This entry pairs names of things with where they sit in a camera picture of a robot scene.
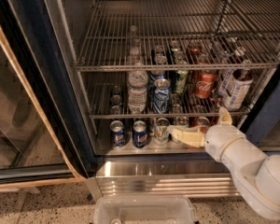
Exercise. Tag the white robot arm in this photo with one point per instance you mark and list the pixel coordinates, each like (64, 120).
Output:
(255, 174)

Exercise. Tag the green soda can middle shelf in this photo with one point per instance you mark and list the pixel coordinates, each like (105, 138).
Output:
(180, 80)

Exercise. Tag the upper wire shelf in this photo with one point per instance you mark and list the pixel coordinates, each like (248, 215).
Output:
(179, 35)

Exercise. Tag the blue pepsi can bottom left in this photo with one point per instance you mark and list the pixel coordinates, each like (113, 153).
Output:
(117, 133)

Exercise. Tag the red coke can bottom left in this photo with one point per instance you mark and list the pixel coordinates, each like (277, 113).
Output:
(203, 123)

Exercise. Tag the white green can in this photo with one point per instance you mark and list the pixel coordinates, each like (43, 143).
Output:
(181, 121)
(161, 134)

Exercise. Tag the wire shelf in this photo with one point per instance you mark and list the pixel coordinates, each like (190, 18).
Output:
(179, 35)
(110, 101)

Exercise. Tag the blue pepsi can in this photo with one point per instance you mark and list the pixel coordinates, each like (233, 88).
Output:
(117, 133)
(139, 134)

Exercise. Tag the glass fridge door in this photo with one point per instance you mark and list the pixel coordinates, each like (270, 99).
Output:
(30, 153)

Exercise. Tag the blue fridge center post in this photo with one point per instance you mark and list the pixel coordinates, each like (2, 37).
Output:
(265, 112)

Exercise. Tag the blue pepsi can middle shelf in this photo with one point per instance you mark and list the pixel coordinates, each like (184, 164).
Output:
(161, 95)

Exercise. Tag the red coke can shelf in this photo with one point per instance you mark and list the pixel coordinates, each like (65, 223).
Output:
(204, 84)

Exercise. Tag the clear water bottle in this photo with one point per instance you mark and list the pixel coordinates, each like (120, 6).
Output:
(136, 79)

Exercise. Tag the white labelled coffee bottle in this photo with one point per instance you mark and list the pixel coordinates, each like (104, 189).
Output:
(237, 89)

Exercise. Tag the middle wire shelf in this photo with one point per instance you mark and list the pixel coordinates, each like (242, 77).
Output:
(110, 101)

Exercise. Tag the steel fridge bottom grille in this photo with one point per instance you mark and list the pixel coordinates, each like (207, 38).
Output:
(194, 178)

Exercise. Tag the white green can bottom right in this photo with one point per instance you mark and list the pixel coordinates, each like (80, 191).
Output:
(181, 121)

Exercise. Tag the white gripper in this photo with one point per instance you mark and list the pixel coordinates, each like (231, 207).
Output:
(218, 141)

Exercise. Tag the clear plastic bin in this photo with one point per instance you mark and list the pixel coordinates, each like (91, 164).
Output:
(146, 209)

